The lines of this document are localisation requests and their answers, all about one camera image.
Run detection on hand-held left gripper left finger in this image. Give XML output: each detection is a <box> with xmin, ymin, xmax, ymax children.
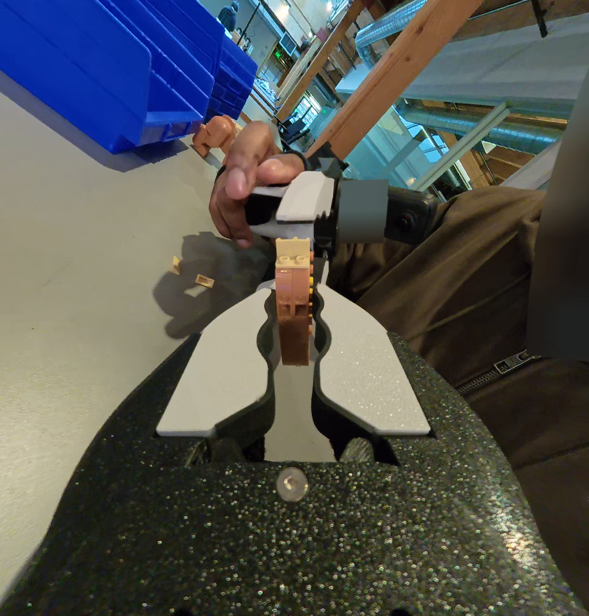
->
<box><xmin>156</xmin><ymin>289</ymin><xmax>277</xmax><ymax>440</ymax></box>

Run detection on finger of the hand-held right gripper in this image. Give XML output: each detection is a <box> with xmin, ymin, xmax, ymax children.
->
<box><xmin>256</xmin><ymin>222</ymin><xmax>315</xmax><ymax>240</ymax></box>
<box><xmin>275</xmin><ymin>171</ymin><xmax>334</xmax><ymax>224</ymax></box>

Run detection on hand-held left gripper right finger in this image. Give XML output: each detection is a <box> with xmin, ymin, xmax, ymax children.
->
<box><xmin>313</xmin><ymin>284</ymin><xmax>432</xmax><ymax>439</ymax></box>

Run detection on brown and tan brick assembly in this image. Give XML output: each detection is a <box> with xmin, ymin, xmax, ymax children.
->
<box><xmin>274</xmin><ymin>237</ymin><xmax>320</xmax><ymax>367</ymax></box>

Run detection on person's right forearm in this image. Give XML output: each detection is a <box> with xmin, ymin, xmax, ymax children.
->
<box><xmin>330</xmin><ymin>185</ymin><xmax>547</xmax><ymax>309</ymax></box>

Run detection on person's right hand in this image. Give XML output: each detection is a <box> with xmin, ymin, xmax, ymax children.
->
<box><xmin>209</xmin><ymin>120</ymin><xmax>308</xmax><ymax>249</ymax></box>

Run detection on tan toy brick figure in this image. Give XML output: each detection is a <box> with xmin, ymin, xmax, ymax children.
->
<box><xmin>192</xmin><ymin>115</ymin><xmax>238</xmax><ymax>158</ymax></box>

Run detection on nested blue plastic bins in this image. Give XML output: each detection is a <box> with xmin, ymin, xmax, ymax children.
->
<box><xmin>209</xmin><ymin>21</ymin><xmax>259</xmax><ymax>122</ymax></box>

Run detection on blue plastic bin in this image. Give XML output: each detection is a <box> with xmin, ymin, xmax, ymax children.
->
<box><xmin>0</xmin><ymin>0</ymin><xmax>216</xmax><ymax>156</ymax></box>

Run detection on thick wooden post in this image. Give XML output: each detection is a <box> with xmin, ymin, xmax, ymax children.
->
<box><xmin>306</xmin><ymin>0</ymin><xmax>485</xmax><ymax>160</ymax></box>

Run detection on thin wooden post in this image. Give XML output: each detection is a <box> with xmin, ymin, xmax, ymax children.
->
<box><xmin>275</xmin><ymin>0</ymin><xmax>368</xmax><ymax>122</ymax></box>

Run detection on silver air duct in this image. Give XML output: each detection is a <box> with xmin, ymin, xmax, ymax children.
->
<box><xmin>356</xmin><ymin>0</ymin><xmax>433</xmax><ymax>69</ymax></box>

